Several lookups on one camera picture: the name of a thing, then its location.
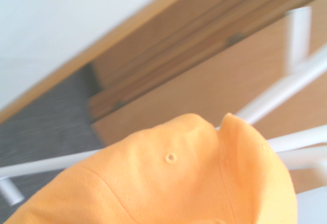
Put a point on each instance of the yellow baseball cap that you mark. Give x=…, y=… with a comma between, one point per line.
x=163, y=178

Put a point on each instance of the wooden door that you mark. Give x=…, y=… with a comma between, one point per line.
x=204, y=81

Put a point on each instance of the wooden cabinet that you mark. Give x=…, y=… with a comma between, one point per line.
x=143, y=45

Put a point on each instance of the white wooden coat rack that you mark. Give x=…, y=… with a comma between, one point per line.
x=293, y=76

